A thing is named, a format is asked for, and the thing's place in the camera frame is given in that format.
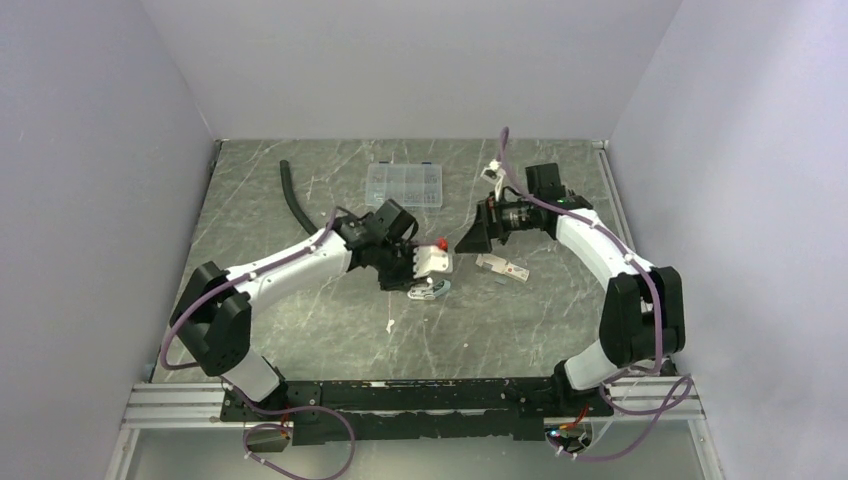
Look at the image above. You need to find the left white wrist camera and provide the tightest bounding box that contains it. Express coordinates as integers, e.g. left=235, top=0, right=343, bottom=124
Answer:
left=412, top=238, right=453, bottom=279

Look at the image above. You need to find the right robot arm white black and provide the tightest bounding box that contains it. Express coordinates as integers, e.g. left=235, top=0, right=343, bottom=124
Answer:
left=455, top=160, right=686, bottom=415

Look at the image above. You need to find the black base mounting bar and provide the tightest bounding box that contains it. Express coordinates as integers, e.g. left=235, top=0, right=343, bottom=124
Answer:
left=220, top=375, right=613, bottom=446

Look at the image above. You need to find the black rubber hose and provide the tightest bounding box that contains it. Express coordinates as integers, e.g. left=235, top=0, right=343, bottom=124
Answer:
left=278, top=160, right=319, bottom=236

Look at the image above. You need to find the white staple box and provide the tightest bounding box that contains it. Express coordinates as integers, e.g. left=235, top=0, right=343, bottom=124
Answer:
left=475, top=254, right=530, bottom=283

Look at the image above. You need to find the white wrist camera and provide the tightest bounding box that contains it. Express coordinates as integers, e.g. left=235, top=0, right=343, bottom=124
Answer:
left=412, top=238, right=453, bottom=279
left=480, top=159, right=506, bottom=201

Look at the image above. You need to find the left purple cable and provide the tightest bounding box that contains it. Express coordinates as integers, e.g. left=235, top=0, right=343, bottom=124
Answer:
left=158, top=205, right=360, bottom=480

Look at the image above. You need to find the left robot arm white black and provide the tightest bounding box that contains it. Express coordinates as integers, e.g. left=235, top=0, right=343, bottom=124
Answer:
left=159, top=200, right=419, bottom=420

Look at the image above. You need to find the clear plastic organizer box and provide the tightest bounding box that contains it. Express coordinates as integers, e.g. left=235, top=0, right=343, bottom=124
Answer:
left=365, top=162, right=443, bottom=211

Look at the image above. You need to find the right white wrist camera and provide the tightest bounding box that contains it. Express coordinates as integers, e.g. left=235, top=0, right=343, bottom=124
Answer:
left=480, top=159, right=506, bottom=201

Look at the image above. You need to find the blue mini stapler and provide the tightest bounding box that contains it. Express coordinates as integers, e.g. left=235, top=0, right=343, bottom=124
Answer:
left=407, top=279, right=452, bottom=301

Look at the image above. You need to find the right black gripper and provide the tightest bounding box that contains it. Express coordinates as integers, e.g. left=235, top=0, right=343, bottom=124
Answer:
left=454, top=191, right=539, bottom=254

